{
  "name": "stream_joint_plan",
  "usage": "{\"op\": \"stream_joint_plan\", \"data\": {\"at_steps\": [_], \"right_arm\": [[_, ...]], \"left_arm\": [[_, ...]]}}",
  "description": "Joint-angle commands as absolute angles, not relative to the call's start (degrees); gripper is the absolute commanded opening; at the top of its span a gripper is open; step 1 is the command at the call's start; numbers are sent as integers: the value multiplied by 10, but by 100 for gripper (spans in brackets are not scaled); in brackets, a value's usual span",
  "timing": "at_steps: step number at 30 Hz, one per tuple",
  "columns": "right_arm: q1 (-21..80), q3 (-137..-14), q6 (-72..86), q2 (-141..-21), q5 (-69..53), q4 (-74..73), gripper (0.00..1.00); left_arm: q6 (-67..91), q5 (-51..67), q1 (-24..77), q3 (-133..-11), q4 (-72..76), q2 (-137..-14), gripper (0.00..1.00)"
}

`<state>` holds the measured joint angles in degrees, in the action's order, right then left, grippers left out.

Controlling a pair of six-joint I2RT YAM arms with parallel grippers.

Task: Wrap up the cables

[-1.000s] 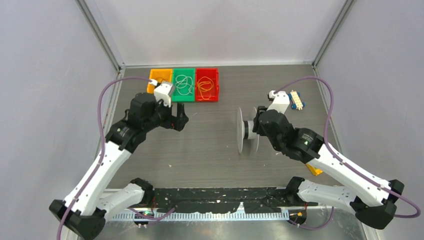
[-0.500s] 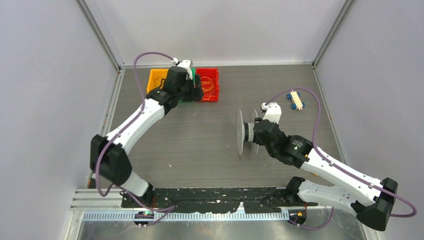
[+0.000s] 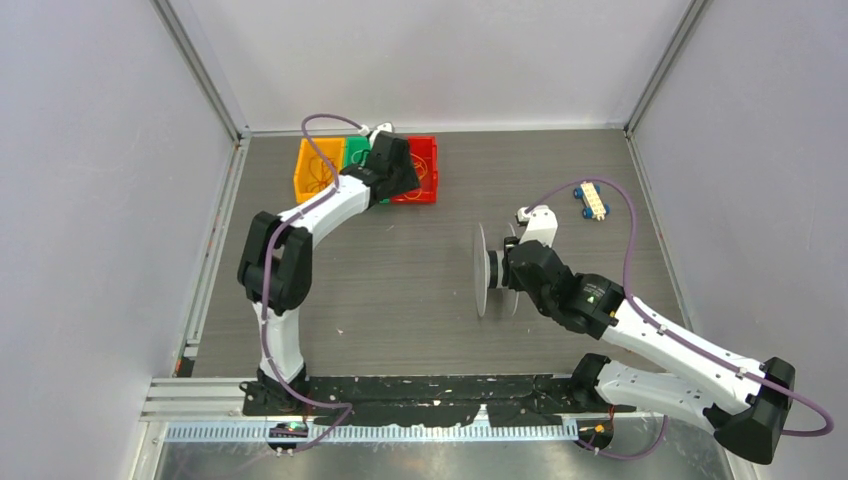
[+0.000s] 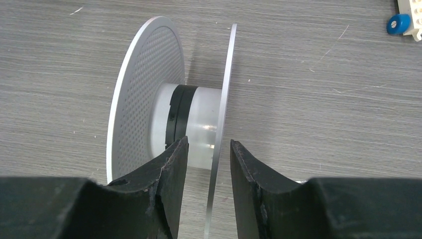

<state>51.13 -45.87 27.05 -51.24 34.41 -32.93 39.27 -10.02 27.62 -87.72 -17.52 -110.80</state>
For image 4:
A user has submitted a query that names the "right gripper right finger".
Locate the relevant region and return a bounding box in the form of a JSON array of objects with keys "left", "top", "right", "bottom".
[{"left": 230, "top": 140, "right": 422, "bottom": 239}]

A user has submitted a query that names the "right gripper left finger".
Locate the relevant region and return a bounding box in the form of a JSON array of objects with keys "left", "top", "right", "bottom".
[{"left": 0, "top": 137, "right": 189, "bottom": 239}]

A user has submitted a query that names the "white plastic spool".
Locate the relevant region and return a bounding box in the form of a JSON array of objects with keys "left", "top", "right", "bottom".
[{"left": 106, "top": 16, "right": 237, "bottom": 238}]

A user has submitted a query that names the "white blue toy car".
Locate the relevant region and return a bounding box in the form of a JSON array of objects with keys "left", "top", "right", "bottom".
[{"left": 386, "top": 0, "right": 422, "bottom": 42}]

